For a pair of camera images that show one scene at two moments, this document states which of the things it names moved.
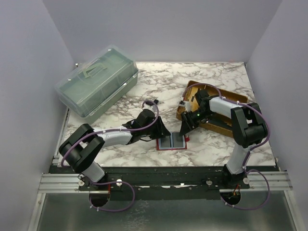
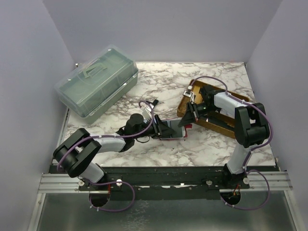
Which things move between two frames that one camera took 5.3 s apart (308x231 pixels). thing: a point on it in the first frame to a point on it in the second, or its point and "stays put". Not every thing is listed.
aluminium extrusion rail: (70, 183) stays put
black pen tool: (220, 122) stays put
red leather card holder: (175, 141) to (181, 131)
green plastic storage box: (99, 85) stays put
